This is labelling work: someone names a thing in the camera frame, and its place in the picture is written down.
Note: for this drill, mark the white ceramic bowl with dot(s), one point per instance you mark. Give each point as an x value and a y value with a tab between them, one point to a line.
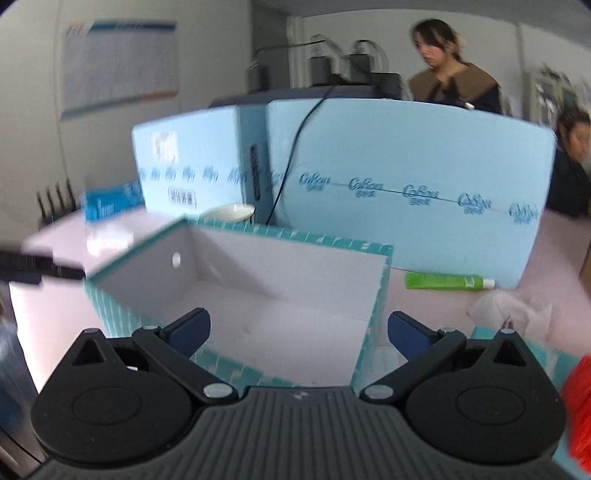
228	212

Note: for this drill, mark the black power adapter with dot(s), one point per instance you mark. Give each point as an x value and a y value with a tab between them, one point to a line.
321	70
360	68
258	77
387	85

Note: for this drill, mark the large light blue carton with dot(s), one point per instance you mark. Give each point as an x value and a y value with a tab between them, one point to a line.
415	152

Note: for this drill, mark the wall poster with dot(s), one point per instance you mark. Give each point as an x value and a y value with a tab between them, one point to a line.
120	64

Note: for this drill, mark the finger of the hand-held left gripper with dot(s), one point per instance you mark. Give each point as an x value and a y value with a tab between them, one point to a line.
27	266

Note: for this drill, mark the red plastic bag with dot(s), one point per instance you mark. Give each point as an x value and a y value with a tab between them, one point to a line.
579	406

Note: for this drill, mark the pink desktop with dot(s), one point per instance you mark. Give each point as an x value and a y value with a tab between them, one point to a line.
549	258

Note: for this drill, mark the teal patterned storage box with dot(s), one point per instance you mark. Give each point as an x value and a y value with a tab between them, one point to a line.
277	286

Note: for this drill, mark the green tube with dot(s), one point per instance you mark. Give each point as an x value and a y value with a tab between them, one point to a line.
443	280

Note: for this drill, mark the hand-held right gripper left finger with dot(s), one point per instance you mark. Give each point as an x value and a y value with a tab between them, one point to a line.
190	330

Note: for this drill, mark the small blue printed box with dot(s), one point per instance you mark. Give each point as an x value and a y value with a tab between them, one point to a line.
111	201

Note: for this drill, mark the teal box lid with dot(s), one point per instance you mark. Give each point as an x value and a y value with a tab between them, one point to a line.
559	369

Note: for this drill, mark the black antenna device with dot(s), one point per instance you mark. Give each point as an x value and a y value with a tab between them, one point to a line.
55	207

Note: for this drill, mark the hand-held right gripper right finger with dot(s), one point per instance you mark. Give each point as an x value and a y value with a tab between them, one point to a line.
407	334

